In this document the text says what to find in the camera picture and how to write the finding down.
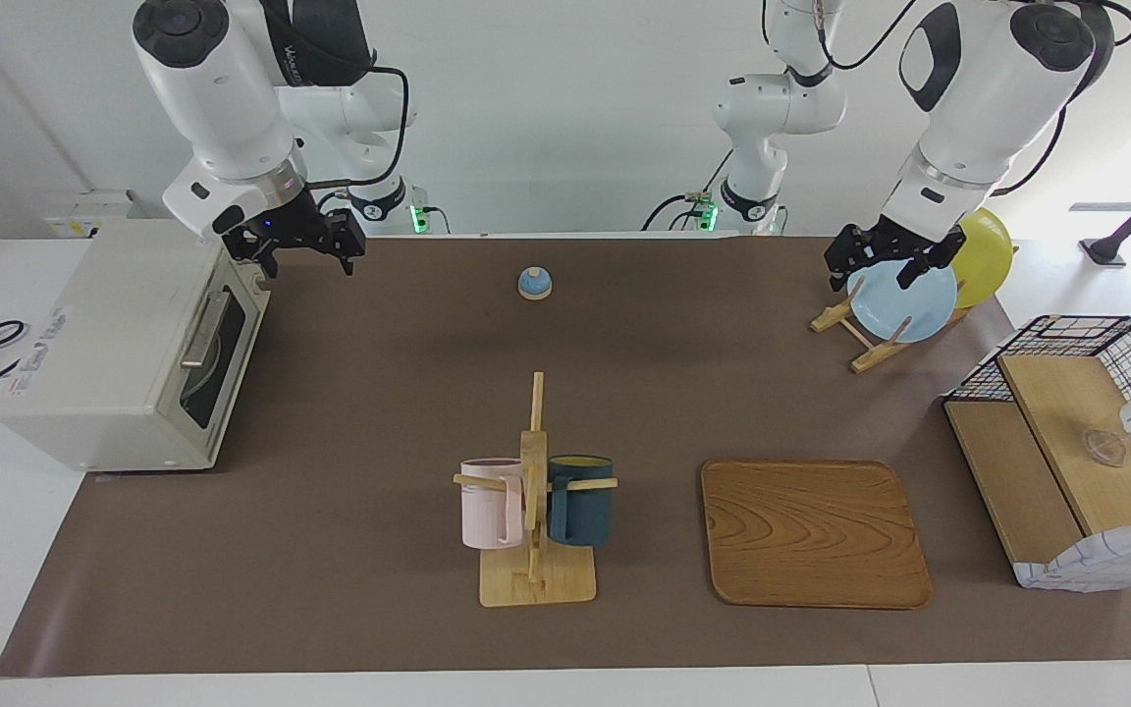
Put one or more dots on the small blue call bell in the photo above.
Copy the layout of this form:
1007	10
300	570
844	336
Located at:
535	285

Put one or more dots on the wooden serving tray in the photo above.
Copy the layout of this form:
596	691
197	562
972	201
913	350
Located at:
811	535

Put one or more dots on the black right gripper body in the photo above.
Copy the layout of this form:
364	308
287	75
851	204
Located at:
281	226

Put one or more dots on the brown table mat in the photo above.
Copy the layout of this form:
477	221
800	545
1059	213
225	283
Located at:
330	540

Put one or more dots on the white checked cloth liner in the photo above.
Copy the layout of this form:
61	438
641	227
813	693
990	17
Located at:
1096	565

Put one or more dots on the small clear glass dish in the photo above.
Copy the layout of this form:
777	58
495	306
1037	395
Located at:
1104	448

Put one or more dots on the white socket box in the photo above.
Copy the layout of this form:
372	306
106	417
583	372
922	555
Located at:
70	224

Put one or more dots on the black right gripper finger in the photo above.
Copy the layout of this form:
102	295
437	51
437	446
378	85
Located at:
350	241
266	261

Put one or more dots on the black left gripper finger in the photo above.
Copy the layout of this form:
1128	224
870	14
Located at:
913	269
840	263

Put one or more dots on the white toaster oven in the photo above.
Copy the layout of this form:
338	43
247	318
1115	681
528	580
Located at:
104	324

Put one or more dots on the yellow plate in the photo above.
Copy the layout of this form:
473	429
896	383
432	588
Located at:
986	260

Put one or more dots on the light blue plate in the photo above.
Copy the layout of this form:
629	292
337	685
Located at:
904	309

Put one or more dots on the dark blue mug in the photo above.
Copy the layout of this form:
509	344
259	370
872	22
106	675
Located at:
585	511

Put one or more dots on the wooden plate rack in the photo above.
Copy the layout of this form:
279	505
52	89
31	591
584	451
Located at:
875	355

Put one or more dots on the mint green plate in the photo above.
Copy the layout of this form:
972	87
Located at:
207	361

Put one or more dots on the wooden mug rack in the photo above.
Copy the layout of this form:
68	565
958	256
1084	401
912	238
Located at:
536	579

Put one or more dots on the pink mug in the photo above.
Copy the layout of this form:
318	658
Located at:
482	506

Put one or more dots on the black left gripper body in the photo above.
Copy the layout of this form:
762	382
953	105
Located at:
899	241

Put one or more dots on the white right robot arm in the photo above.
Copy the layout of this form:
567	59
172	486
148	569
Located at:
222	98

